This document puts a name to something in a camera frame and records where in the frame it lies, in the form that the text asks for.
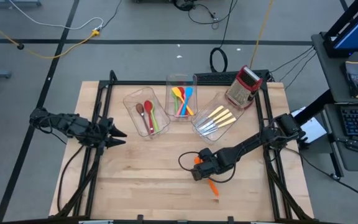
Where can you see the yellow silicone spatula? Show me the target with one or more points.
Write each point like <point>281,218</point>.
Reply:
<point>177,92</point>

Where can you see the grey black work glove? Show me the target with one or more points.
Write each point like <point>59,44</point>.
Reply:
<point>354,77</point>

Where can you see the orange silicone spatula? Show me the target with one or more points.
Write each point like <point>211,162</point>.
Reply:
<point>213,186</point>

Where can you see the plain black keyboard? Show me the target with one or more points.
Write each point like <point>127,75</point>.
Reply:
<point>216,77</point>

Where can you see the grey side desk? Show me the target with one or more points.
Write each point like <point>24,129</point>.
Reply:
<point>353,149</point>

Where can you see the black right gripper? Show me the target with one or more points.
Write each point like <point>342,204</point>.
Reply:
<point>205,165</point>

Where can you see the red silicone spoon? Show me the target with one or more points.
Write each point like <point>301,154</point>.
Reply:
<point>148,107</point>

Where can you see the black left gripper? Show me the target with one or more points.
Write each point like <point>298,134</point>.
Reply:
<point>96,132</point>

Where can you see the clear plastic bin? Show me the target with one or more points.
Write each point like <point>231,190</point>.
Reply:
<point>217,119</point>
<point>181,96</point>
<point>146,112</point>

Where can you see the white paper sheet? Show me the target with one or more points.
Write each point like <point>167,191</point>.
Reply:
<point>314,129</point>

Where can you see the brown spoon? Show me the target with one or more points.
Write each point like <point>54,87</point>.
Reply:
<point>140,109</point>

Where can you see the pink silicone spatula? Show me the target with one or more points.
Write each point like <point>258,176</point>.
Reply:
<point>179,110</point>

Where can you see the black computer monitor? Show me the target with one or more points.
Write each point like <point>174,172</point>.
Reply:
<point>356,28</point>

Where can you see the black metal table frame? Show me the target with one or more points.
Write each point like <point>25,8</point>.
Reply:
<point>104,102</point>

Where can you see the red steel box grater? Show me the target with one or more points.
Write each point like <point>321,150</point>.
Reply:
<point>243,88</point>

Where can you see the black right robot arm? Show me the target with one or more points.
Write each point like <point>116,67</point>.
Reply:
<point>259,140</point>

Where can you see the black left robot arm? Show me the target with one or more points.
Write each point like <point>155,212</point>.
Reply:
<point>61,123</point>

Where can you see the green silicone spatula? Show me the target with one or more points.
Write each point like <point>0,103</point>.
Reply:
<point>174,99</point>

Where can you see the green silicone spoon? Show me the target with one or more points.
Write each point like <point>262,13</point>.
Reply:
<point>155,121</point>

